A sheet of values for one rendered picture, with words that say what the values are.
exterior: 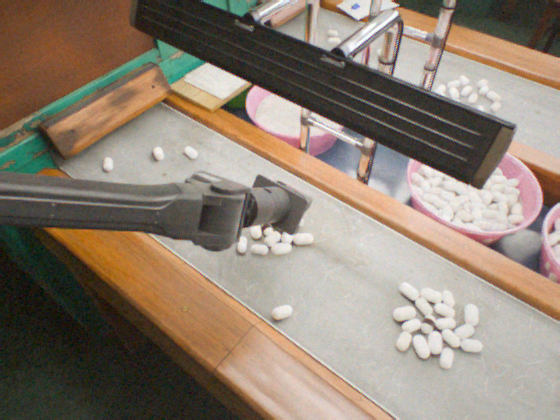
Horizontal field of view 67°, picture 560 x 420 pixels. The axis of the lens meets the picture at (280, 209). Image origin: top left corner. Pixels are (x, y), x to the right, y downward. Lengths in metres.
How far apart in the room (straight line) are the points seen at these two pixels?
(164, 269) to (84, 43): 0.50
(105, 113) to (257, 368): 0.63
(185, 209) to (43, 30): 0.55
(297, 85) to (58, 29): 0.53
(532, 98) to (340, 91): 0.81
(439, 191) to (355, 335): 0.38
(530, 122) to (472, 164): 0.70
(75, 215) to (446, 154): 0.42
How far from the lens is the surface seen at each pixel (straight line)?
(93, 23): 1.01
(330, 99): 0.58
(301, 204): 0.67
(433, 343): 0.74
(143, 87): 1.05
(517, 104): 1.28
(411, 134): 0.54
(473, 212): 0.94
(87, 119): 1.00
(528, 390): 0.79
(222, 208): 0.53
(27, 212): 0.50
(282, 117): 1.09
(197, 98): 1.10
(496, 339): 0.80
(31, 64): 0.97
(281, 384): 0.67
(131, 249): 0.82
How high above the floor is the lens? 1.41
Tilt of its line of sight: 50 degrees down
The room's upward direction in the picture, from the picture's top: straight up
